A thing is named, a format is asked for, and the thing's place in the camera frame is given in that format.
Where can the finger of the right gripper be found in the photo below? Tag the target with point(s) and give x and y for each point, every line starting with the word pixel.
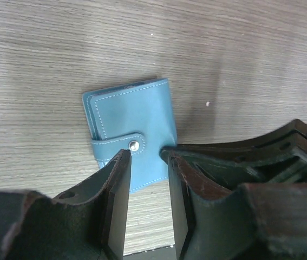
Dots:
pixel 277 157

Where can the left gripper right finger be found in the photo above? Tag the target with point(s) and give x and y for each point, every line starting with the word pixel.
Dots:
pixel 252 221

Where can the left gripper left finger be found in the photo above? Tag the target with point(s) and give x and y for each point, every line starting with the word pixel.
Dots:
pixel 86 221

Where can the blue leather card holder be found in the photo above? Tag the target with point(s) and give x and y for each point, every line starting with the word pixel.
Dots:
pixel 136 117

